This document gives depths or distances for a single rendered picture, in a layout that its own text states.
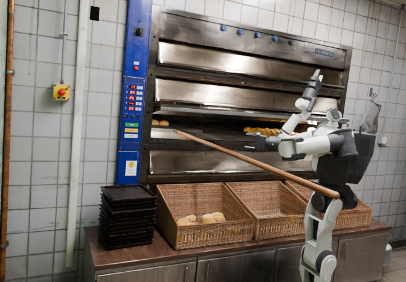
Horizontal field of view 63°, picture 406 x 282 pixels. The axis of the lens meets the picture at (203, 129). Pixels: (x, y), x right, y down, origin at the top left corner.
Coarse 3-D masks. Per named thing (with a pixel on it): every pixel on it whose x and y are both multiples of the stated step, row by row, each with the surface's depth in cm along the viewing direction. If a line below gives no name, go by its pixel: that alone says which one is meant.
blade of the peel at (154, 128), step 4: (152, 128) 280; (156, 128) 282; (160, 128) 305; (164, 128) 308; (168, 128) 311; (172, 128) 315; (176, 128) 318; (180, 128) 321; (184, 128) 325; (188, 128) 328; (188, 132) 296; (192, 132) 297; (196, 132) 299; (200, 132) 301
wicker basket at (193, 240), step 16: (160, 192) 230; (176, 192) 244; (192, 192) 250; (208, 192) 256; (224, 192) 258; (160, 208) 229; (176, 208) 243; (192, 208) 248; (208, 208) 254; (224, 208) 257; (240, 208) 236; (160, 224) 227; (176, 224) 200; (208, 224) 207; (224, 224) 212; (240, 224) 218; (176, 240) 199; (192, 240) 213; (208, 240) 210; (224, 240) 214; (240, 240) 220
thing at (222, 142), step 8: (152, 144) 237; (160, 144) 239; (168, 144) 242; (176, 144) 245; (184, 144) 247; (192, 144) 250; (200, 144) 253; (216, 144) 259; (224, 144) 262; (232, 144) 265; (240, 144) 269; (248, 144) 272
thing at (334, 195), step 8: (192, 136) 252; (208, 144) 226; (224, 152) 207; (232, 152) 199; (248, 160) 183; (264, 168) 170; (272, 168) 164; (280, 176) 159; (288, 176) 153; (296, 176) 150; (304, 184) 143; (312, 184) 140; (320, 192) 136; (328, 192) 132; (336, 192) 130
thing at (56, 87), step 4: (56, 84) 198; (60, 84) 199; (56, 88) 198; (60, 88) 199; (64, 88) 200; (56, 92) 198; (68, 92) 201; (52, 96) 201; (56, 96) 199; (60, 96) 200; (64, 96) 201; (68, 96) 202; (60, 100) 201; (64, 100) 201; (68, 100) 202
